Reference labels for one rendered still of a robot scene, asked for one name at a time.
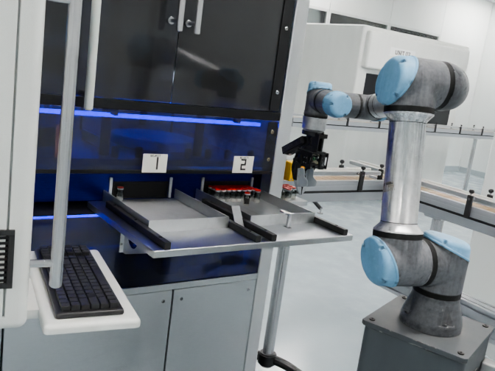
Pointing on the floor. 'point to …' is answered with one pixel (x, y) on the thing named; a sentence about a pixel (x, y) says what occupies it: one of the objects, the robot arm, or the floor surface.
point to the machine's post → (297, 34)
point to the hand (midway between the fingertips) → (299, 190)
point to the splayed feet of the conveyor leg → (275, 361)
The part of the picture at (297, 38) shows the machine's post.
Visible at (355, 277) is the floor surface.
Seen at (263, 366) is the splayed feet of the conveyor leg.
